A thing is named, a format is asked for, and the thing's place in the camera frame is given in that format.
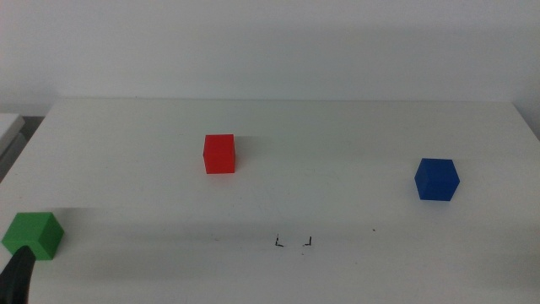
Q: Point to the red cube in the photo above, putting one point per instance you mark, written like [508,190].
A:
[219,154]

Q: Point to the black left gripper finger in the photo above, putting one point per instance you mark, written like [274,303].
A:
[17,278]

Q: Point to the white side table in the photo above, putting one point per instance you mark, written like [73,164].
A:
[7,126]

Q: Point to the blue cube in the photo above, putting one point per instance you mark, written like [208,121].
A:
[436,180]

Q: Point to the green cube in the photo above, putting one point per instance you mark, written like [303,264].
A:
[31,234]

